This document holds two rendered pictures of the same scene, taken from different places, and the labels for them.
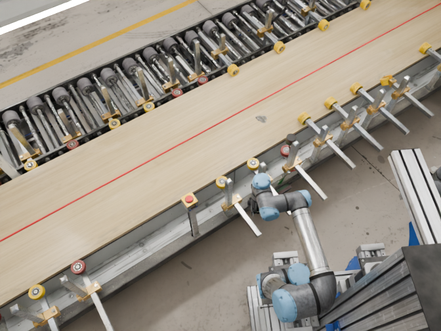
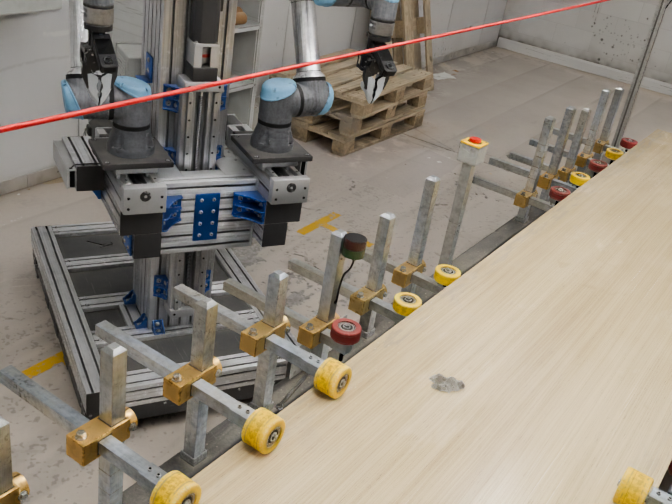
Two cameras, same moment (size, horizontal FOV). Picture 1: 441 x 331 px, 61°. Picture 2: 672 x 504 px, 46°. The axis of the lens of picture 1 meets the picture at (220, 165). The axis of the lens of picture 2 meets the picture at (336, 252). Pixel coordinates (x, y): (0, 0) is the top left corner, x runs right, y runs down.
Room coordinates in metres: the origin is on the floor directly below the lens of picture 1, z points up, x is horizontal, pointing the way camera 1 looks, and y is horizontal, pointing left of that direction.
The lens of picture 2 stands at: (2.91, -1.30, 2.03)
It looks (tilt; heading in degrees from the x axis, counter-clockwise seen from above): 28 degrees down; 153
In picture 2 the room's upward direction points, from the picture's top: 10 degrees clockwise
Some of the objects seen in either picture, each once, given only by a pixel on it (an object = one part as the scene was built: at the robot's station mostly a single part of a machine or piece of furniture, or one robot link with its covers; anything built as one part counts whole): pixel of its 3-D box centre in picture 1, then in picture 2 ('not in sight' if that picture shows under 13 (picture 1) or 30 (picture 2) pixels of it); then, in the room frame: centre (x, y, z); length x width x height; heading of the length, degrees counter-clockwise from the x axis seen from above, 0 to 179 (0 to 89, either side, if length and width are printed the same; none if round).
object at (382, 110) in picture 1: (380, 109); (85, 429); (1.68, -1.15, 0.95); 0.50 x 0.04 x 0.04; 33
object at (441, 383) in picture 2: (262, 117); (447, 381); (1.65, -0.30, 0.91); 0.09 x 0.07 x 0.02; 60
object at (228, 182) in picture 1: (228, 198); (418, 245); (1.01, -0.05, 0.92); 0.03 x 0.03 x 0.48; 33
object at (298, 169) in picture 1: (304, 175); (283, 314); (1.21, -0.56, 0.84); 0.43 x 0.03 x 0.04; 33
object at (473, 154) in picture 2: (189, 202); (472, 152); (0.87, 0.17, 1.18); 0.07 x 0.07 x 0.08; 33
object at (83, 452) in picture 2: (375, 107); (103, 433); (1.70, -1.12, 0.95); 0.13 x 0.06 x 0.05; 123
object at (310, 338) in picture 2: (291, 164); (320, 328); (1.30, -0.49, 0.85); 0.13 x 0.06 x 0.05; 123
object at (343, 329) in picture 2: (285, 154); (343, 342); (1.38, -0.45, 0.85); 0.08 x 0.08 x 0.11
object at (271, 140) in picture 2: not in sight; (273, 132); (0.45, -0.37, 1.09); 0.15 x 0.15 x 0.10
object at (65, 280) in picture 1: (79, 289); (535, 171); (0.47, 0.80, 0.93); 0.03 x 0.03 x 0.48; 33
